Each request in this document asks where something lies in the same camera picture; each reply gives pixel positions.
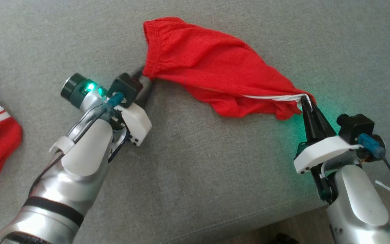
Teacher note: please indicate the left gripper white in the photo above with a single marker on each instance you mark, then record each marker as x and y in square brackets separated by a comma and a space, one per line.
[135, 122]

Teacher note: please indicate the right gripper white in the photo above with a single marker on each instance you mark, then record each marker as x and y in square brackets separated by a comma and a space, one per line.
[323, 152]

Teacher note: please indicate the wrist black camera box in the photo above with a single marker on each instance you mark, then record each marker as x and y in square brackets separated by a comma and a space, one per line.
[125, 88]
[355, 127]

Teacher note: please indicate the right white grey robot arm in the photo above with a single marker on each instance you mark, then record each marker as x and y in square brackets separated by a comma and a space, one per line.
[357, 203]

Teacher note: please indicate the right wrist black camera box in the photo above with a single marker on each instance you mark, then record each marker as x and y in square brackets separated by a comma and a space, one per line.
[355, 127]

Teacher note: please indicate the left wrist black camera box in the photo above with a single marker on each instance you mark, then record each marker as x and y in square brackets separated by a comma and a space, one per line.
[125, 88]

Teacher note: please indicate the large grey sofa seat cushion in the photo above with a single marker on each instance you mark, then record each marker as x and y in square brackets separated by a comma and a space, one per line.
[195, 169]

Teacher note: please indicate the left white grey robot arm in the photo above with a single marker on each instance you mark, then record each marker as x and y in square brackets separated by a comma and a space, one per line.
[66, 189]

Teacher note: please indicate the red shorts with white stripe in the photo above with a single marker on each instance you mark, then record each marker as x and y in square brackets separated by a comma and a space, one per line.
[208, 64]

